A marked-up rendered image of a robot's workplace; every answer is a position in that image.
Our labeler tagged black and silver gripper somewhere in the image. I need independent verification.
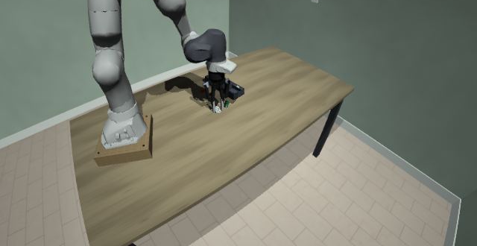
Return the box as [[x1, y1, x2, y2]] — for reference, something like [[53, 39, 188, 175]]
[[203, 71, 231, 113]]

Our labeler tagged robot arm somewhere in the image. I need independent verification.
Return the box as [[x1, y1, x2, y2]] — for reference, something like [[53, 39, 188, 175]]
[[87, 0, 236, 150]]

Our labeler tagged dark grey rack of three bins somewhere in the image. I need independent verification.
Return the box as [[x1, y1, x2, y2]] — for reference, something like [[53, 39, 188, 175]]
[[205, 75, 244, 100]]

